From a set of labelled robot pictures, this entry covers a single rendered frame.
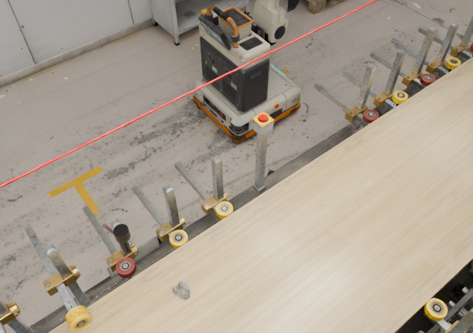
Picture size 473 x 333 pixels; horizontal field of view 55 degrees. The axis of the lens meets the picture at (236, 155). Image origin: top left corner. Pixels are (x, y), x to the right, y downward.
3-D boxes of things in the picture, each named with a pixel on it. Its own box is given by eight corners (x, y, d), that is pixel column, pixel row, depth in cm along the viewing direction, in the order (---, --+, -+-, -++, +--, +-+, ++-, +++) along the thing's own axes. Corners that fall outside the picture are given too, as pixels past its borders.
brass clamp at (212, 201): (200, 208, 222) (199, 202, 218) (222, 193, 228) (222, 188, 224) (207, 216, 219) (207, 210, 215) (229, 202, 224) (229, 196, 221)
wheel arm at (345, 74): (341, 77, 289) (342, 71, 286) (345, 74, 290) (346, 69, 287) (395, 115, 267) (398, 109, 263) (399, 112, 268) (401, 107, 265)
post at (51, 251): (78, 300, 202) (43, 247, 166) (85, 296, 204) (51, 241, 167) (81, 306, 201) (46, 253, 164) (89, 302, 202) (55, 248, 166)
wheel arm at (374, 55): (369, 57, 296) (370, 52, 293) (372, 55, 298) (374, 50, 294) (424, 93, 274) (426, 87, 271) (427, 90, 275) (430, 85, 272)
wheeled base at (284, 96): (237, 147, 350) (237, 124, 331) (191, 102, 382) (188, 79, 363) (302, 110, 376) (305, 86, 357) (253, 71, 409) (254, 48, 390)
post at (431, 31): (405, 91, 291) (429, 27, 255) (408, 89, 292) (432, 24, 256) (409, 94, 289) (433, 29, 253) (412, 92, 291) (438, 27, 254)
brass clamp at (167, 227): (155, 234, 212) (154, 228, 208) (180, 219, 217) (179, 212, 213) (162, 243, 208) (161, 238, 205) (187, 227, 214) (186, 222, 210)
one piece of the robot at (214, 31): (236, 59, 307) (224, 39, 288) (206, 34, 326) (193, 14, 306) (248, 48, 308) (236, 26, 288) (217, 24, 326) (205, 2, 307)
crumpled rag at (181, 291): (169, 286, 185) (168, 284, 183) (184, 278, 187) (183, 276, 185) (178, 305, 180) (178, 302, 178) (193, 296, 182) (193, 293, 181)
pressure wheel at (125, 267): (117, 276, 199) (112, 263, 191) (133, 265, 202) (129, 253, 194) (126, 289, 195) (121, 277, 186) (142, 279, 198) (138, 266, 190)
